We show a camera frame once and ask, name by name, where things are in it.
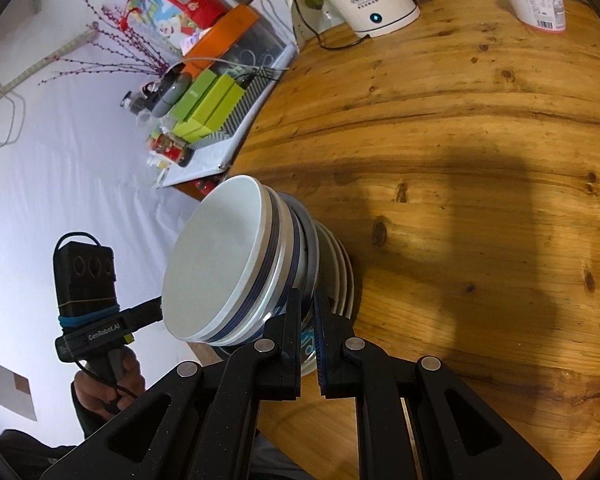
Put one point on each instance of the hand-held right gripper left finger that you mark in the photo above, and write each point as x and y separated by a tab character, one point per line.
285	340

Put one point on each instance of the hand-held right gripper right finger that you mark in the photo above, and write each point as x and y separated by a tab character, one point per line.
322	360

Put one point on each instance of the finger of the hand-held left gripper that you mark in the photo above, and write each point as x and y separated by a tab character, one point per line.
140	312

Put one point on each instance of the stainless steel bowl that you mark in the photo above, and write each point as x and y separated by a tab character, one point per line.
307	260

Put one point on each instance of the small white blue-banded bowl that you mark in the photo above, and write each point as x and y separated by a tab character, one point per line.
215	260

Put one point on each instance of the large white blue-banded bowl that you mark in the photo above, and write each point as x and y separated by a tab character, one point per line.
287	240

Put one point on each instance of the person's left forearm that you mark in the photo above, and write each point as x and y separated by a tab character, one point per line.
87	435

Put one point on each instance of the person's left hand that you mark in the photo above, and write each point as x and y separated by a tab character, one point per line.
95	390

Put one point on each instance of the small red figurine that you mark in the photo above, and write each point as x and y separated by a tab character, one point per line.
170	150

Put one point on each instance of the white shelf board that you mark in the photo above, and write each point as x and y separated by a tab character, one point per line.
200	165

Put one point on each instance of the small dark bottle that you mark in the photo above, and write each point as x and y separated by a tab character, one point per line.
135	100

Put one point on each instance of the grey oval device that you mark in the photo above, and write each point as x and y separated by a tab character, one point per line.
172	92

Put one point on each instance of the dark green box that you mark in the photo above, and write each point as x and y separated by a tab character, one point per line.
197	92

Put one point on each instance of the lime green box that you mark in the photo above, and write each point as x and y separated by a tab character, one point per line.
229	112
215	102

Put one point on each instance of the purple flower branches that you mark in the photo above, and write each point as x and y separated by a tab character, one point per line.
125	45

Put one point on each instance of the black-and-white striped box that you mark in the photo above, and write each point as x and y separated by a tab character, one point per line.
252	95

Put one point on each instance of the pink packet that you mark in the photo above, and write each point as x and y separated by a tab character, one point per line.
197	42

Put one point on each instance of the orange-lidded clear storage box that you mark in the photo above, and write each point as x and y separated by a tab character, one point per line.
230	30

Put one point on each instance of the red cartoon gift box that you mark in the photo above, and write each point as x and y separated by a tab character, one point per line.
180	0

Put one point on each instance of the white wall pipe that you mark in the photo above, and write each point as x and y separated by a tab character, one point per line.
40	60

